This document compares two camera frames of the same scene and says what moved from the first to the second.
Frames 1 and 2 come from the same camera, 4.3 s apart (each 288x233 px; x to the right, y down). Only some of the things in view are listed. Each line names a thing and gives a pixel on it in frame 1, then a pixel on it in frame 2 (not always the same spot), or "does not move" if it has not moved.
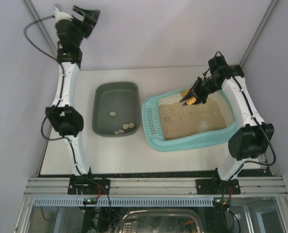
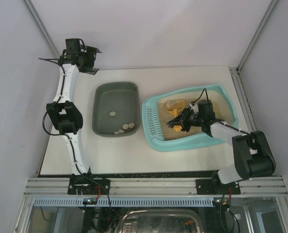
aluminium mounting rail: (156, 187) does not move
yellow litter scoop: (190, 101) → (176, 107)
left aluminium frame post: (35, 15) does not move
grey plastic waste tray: (116, 109) does not move
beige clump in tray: (131, 125) does not move
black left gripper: (83, 18) → (92, 60)
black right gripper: (198, 90) → (185, 121)
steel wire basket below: (161, 221) does not move
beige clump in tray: (125, 126) does not move
